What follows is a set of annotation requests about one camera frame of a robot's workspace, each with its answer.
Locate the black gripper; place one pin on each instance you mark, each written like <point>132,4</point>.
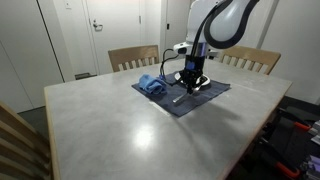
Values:
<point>193,73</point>

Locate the silver metal fork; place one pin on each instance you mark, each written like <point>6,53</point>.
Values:
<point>180,98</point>

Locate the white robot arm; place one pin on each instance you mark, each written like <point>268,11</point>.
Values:
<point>230,23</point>

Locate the round white plate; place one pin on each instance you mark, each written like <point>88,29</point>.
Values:
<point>205,81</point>

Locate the dark blue cloth placemat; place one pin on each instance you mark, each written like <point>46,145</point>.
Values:
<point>186,108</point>

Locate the crumpled light blue cloth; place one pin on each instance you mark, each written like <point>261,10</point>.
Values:
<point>151,84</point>

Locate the small black door latch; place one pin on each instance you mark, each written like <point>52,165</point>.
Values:
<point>168,26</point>

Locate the wooden slat-back chair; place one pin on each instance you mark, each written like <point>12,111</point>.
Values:
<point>133,51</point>
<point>23,128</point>
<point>253,55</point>

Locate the plain white door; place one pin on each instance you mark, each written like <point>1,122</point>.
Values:
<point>176,20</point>

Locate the white door with lever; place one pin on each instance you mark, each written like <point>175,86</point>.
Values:
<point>116,23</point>

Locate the silver metal blocks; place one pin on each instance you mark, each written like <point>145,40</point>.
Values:
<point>315,131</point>

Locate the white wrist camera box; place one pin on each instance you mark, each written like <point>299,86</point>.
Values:
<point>181,49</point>

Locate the white wall switch plate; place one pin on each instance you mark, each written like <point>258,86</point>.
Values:
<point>68,4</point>

